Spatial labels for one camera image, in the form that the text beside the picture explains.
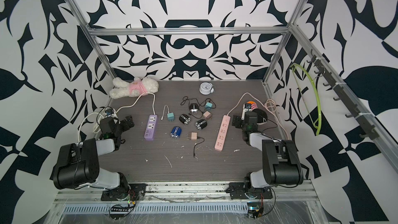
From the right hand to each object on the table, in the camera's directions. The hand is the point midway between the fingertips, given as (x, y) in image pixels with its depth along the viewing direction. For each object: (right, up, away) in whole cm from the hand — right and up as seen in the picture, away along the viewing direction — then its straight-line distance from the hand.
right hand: (242, 113), depth 95 cm
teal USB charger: (-44, -2, +4) cm, 44 cm away
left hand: (-72, -1, -2) cm, 72 cm away
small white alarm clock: (-21, +16, +17) cm, 32 cm away
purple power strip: (-54, -8, -2) cm, 55 cm away
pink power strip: (-12, -11, -3) cm, 17 cm away
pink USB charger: (-20, -1, +4) cm, 21 cm away
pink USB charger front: (-29, -12, -6) cm, 32 cm away
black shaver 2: (-25, -6, -1) cm, 25 cm away
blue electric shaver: (-39, -10, -4) cm, 41 cm away
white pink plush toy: (-67, +16, +10) cm, 70 cm away
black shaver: (-35, -3, +2) cm, 35 cm away
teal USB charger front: (-20, +5, +10) cm, 23 cm away
